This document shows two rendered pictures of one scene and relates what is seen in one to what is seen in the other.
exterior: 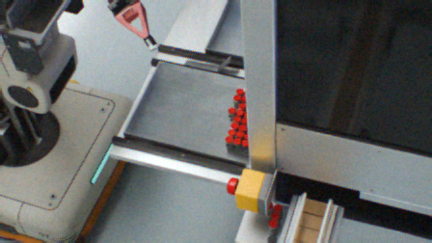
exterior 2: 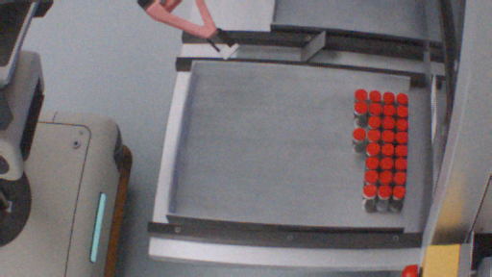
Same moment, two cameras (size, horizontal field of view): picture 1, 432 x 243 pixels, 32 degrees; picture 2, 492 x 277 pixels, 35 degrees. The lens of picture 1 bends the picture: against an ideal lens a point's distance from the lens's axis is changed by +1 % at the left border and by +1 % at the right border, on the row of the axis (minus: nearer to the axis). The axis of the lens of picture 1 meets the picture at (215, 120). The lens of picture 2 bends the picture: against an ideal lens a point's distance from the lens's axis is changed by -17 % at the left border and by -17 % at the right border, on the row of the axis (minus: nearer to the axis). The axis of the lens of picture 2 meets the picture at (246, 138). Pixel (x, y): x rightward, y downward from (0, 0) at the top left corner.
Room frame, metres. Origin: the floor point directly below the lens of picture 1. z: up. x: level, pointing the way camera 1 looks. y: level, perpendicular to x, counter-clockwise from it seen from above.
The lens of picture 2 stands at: (0.57, 0.23, 2.03)
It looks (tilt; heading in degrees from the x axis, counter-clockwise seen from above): 58 degrees down; 349
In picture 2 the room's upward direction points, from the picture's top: 8 degrees counter-clockwise
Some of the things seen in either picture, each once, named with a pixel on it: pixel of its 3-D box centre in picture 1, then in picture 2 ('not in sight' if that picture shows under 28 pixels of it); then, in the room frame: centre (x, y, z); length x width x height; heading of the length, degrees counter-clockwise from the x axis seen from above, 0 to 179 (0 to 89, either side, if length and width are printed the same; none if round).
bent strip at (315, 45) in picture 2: (206, 61); (281, 45); (1.38, 0.00, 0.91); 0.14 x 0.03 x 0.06; 67
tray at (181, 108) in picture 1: (200, 113); (299, 147); (1.21, 0.04, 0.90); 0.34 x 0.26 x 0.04; 65
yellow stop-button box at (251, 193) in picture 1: (254, 191); (442, 276); (0.89, -0.07, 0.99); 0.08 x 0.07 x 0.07; 66
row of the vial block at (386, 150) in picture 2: (247, 122); (386, 150); (1.16, -0.08, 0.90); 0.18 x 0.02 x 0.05; 155
